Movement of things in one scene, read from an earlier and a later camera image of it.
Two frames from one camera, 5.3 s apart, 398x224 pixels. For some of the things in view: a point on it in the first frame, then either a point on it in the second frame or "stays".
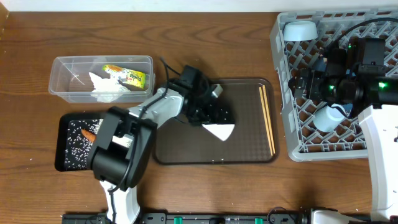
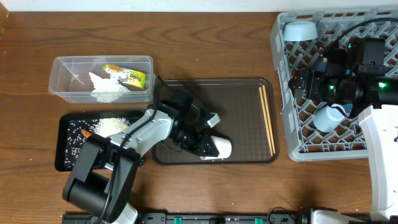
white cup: (222, 131) → (224, 147)
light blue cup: (328, 118) stays
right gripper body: (320, 88) stays
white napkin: (108, 89) stays
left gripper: (211, 116) → (201, 145)
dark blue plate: (319, 65) stays
